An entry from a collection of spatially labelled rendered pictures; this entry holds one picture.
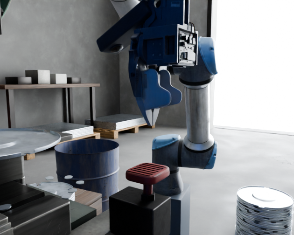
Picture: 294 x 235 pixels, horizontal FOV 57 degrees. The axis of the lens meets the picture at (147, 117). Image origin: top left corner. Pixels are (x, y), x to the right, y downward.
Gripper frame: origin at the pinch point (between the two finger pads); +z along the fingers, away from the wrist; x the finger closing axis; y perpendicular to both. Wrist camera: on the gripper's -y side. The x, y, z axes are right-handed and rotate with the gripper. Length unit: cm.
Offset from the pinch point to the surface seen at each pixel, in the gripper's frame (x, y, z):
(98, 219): -1.3, -10.4, 20.8
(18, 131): 0.8, -39.5, 6.8
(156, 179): -1.8, 3.0, 9.6
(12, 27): 194, -363, -83
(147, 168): 0.0, 0.0, 8.8
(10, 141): -7.9, -28.0, 6.2
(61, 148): 81, -125, 40
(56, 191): 41, -78, 46
